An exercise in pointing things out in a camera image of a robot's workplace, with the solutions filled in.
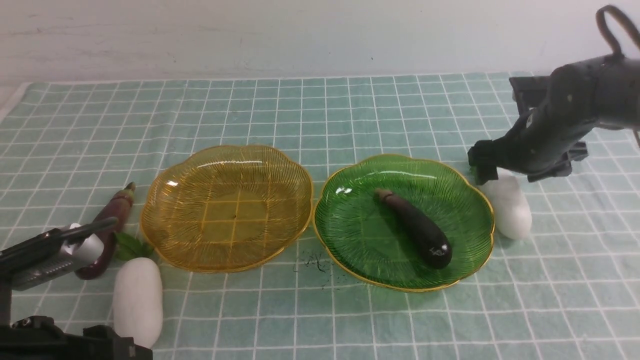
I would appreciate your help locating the green plastic plate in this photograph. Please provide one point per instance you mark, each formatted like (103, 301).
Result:
(366, 239)

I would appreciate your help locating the green checkered tablecloth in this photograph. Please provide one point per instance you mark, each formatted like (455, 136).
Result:
(570, 291)

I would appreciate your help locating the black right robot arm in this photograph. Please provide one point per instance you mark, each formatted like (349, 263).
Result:
(617, 103)

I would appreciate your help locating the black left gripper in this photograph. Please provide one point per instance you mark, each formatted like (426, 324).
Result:
(38, 338)

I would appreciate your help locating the white radish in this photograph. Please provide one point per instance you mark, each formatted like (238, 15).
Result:
(137, 304)
(512, 212)

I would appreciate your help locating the amber plastic plate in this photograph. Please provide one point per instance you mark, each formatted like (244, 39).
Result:
(227, 208)

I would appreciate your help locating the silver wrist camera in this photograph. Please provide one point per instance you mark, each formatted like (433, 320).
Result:
(53, 253)

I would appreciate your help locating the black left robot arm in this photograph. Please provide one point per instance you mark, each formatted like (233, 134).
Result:
(10, 300)

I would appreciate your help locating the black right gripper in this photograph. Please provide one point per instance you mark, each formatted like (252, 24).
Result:
(561, 112)

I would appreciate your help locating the purple eggplant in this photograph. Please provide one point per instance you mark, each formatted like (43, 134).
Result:
(431, 243)
(119, 207)

